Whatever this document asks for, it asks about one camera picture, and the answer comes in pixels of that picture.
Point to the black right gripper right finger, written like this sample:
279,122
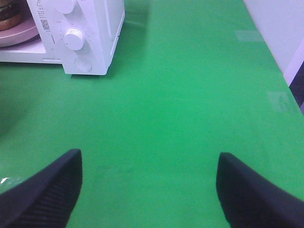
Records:
249,200

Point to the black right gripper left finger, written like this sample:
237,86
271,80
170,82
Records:
47,199

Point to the round white door release button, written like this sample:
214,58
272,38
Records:
83,64

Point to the pink round plate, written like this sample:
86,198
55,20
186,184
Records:
22,32

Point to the burger with lettuce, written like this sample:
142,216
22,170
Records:
10,14

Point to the green table mat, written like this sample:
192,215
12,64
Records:
181,89

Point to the lower white microwave knob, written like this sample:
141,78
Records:
74,39

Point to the white microwave knob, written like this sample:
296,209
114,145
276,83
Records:
74,39
65,6

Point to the white microwave oven body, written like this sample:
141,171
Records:
100,21

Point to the upper white microwave knob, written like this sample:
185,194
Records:
65,6

